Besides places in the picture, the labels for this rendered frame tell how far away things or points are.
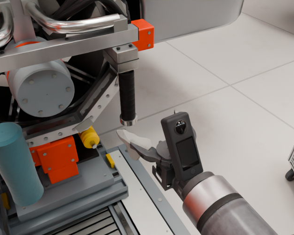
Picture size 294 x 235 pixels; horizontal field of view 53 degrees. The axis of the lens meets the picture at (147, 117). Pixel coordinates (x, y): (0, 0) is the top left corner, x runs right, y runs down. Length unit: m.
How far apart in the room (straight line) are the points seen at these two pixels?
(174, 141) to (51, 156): 0.59
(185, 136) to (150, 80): 1.81
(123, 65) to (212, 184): 0.31
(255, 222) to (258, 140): 1.44
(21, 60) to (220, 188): 0.42
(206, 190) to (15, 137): 0.49
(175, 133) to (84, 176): 0.87
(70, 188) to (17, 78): 0.70
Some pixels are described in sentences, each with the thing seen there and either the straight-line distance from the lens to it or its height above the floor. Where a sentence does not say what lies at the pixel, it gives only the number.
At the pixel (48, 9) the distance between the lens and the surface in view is 1.04.
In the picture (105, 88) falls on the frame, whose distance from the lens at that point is 0.93.
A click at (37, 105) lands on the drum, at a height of 0.83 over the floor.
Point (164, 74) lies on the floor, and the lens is 2.37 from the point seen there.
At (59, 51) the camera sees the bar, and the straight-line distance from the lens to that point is 0.60.
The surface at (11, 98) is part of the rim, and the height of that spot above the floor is 0.71.
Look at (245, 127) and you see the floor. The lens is 1.96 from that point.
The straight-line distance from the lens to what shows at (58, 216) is 1.30.
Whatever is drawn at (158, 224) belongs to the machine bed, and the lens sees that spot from 1.33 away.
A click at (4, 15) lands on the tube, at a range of 0.68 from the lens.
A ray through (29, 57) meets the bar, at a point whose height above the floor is 0.97.
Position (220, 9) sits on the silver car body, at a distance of 1.25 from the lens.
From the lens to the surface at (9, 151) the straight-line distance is 0.79.
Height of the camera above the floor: 1.23
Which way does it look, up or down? 40 degrees down
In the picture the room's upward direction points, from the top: straight up
